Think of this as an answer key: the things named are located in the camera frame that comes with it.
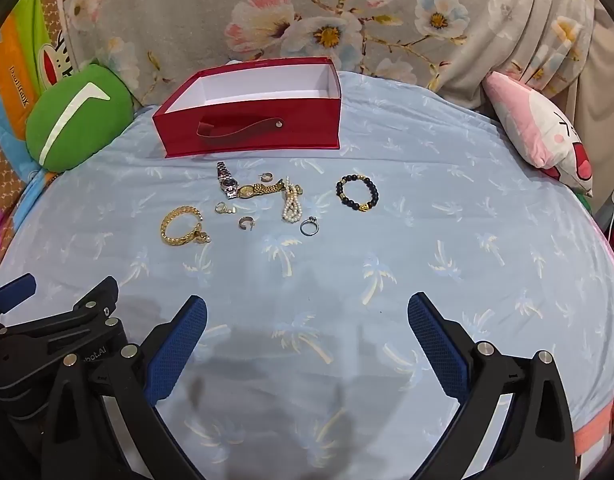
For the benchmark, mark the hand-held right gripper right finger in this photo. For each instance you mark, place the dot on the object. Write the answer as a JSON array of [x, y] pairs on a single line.
[[437, 350]]

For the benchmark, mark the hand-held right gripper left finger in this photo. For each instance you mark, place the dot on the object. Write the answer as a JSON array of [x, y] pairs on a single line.
[[177, 350]]

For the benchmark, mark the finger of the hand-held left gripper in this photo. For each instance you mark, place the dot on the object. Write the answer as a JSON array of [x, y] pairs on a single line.
[[82, 315], [18, 291]]

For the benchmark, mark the gold pearl drop earring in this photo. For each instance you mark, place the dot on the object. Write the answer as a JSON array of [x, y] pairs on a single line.
[[220, 207], [204, 237]]

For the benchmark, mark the gold hoop earring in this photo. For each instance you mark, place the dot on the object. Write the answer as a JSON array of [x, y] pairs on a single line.
[[267, 178], [243, 224]]

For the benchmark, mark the silver wristwatch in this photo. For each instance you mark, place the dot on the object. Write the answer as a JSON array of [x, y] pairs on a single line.
[[228, 182]]

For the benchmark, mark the gold wristwatch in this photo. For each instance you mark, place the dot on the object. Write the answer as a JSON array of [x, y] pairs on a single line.
[[259, 190]]

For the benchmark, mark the light blue palm-print sheet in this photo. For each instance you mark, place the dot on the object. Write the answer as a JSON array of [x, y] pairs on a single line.
[[312, 270]]

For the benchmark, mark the orange cloth strip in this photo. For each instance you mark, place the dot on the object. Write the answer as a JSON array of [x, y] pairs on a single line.
[[594, 432]]

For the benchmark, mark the green pillow with white stripe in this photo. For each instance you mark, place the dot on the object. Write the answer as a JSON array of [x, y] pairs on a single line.
[[77, 115]]

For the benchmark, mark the colourful cartoon blanket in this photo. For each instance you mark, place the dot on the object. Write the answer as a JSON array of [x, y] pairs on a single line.
[[17, 75]]

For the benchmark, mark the pink cartoon pillow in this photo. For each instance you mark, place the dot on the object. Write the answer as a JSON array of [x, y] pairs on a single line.
[[532, 120]]

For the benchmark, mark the grey floral blanket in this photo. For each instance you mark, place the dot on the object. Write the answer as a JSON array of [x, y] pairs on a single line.
[[187, 20]]

